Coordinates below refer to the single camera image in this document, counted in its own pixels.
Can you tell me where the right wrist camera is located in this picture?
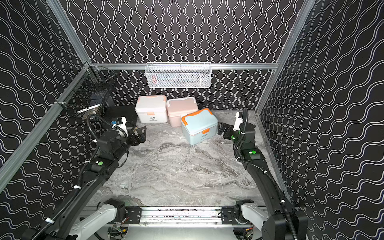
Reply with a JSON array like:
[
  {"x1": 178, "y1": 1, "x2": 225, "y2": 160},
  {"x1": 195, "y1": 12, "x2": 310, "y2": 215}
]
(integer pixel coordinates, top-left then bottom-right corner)
[{"x1": 233, "y1": 112, "x2": 244, "y2": 131}]

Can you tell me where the light blue first aid box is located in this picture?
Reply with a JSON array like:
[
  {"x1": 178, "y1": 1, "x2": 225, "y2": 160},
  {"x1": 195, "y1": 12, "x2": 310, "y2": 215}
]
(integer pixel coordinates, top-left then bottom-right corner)
[{"x1": 181, "y1": 109, "x2": 219, "y2": 145}]

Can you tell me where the white first aid box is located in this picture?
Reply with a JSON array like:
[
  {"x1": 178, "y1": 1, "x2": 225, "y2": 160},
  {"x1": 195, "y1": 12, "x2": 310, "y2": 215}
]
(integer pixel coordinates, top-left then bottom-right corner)
[{"x1": 135, "y1": 96, "x2": 168, "y2": 124}]

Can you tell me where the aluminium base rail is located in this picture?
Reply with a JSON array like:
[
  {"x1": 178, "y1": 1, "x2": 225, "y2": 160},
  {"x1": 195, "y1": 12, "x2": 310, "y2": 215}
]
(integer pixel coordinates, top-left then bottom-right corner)
[{"x1": 77, "y1": 205, "x2": 301, "y2": 226}]

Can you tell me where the pink first aid box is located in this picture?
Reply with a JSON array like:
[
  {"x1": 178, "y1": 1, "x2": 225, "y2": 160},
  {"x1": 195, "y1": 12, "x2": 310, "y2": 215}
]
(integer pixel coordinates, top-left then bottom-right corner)
[{"x1": 167, "y1": 97, "x2": 199, "y2": 128}]

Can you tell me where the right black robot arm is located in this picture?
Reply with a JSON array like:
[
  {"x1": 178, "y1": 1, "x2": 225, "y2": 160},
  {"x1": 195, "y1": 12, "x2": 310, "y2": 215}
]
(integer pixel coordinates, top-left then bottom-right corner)
[{"x1": 218, "y1": 109, "x2": 308, "y2": 240}]

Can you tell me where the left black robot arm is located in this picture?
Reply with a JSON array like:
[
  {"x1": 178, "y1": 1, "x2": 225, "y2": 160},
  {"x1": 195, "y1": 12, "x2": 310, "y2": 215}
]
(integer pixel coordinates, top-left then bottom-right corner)
[{"x1": 22, "y1": 114, "x2": 147, "y2": 240}]

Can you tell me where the white wire wall basket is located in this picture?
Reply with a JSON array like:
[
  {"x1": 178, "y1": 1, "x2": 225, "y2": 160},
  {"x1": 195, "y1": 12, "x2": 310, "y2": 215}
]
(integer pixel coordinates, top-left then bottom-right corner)
[{"x1": 145, "y1": 62, "x2": 212, "y2": 89}]

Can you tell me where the black wire wall basket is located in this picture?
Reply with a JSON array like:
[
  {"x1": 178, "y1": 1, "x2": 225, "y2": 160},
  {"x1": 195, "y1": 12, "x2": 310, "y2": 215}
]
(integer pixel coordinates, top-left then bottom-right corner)
[{"x1": 56, "y1": 62, "x2": 118, "y2": 117}]

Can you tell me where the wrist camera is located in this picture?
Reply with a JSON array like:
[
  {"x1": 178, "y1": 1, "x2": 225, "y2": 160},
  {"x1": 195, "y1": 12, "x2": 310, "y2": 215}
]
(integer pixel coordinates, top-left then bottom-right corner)
[
  {"x1": 111, "y1": 117, "x2": 127, "y2": 131},
  {"x1": 233, "y1": 112, "x2": 244, "y2": 131}
]

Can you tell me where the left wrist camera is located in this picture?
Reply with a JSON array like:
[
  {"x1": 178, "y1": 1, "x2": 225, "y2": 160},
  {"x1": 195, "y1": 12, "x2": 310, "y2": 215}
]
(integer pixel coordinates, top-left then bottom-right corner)
[{"x1": 111, "y1": 117, "x2": 127, "y2": 131}]

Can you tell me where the black plastic tool case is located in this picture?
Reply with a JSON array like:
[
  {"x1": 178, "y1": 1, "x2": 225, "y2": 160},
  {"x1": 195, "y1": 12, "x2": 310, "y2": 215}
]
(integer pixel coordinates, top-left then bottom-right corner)
[{"x1": 104, "y1": 105, "x2": 138, "y2": 127}]

